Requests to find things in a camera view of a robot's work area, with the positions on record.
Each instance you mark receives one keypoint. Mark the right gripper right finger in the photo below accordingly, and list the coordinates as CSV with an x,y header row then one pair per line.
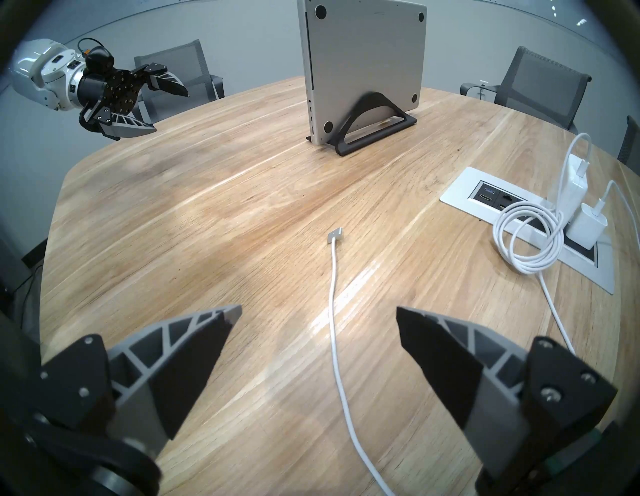
x,y
475,390

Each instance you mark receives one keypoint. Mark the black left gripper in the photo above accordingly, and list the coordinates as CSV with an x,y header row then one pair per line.
x,y
117,90

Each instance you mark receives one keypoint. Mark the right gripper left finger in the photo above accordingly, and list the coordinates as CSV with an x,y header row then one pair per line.
x,y
175,370

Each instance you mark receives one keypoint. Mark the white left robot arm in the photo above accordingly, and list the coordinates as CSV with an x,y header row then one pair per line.
x,y
45,75

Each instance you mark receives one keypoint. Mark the silver MacBook laptop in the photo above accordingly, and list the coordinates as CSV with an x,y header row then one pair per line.
x,y
360,55

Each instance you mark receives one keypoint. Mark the grey mesh office chair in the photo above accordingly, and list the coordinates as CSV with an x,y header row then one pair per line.
x,y
540,85
175,75
631,145

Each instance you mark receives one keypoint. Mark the small white USB charger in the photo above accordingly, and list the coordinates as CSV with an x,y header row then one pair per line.
x,y
587,227

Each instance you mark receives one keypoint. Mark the silver table power outlet box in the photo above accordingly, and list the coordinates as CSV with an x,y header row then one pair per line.
x,y
465,192

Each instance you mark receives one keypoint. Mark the black vertical laptop stand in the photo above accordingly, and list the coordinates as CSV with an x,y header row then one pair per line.
x,y
372,97

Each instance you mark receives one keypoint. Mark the large white power adapter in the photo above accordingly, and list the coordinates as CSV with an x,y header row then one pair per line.
x,y
572,187

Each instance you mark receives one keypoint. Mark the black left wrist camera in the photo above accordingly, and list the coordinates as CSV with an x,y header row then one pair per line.
x,y
97,56

